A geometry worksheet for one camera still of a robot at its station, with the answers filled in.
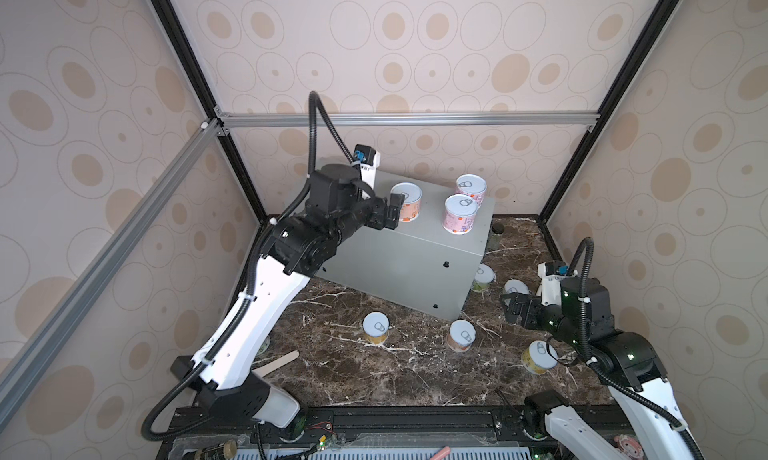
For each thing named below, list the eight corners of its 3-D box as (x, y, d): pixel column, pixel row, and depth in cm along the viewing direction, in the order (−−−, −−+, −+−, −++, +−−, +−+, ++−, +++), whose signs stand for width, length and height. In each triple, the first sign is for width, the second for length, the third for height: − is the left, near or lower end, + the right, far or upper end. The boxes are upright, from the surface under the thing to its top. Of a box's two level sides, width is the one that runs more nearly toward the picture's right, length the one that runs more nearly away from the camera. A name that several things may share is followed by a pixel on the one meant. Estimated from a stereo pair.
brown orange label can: (448, 352, 88) (452, 344, 83) (446, 328, 92) (449, 319, 87) (473, 352, 88) (478, 344, 83) (469, 328, 92) (474, 319, 87)
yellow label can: (363, 344, 89) (361, 336, 84) (364, 319, 94) (363, 310, 89) (389, 344, 89) (389, 336, 84) (389, 319, 94) (389, 310, 89)
